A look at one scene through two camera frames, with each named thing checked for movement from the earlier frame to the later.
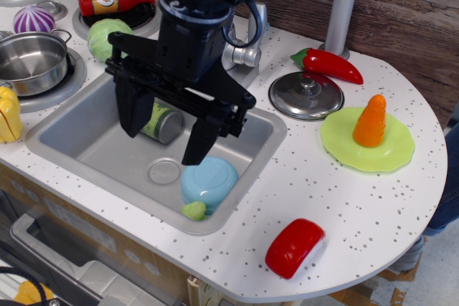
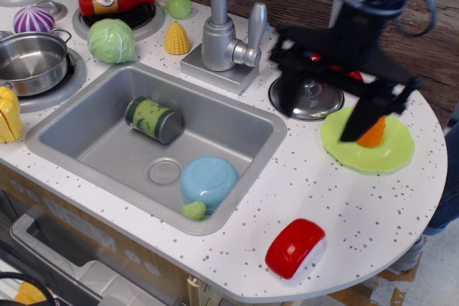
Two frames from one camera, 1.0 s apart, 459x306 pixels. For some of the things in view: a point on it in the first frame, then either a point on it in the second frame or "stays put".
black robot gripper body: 183,68 → 348,54
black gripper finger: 201,140 → 369,110
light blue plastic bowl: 211,182 stays put
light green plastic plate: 337,134 stays put
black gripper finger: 135,104 → 290,86
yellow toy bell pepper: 11,124 stays put
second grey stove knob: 59,10 stays put
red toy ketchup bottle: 105,1 stays put
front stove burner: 76,77 stays put
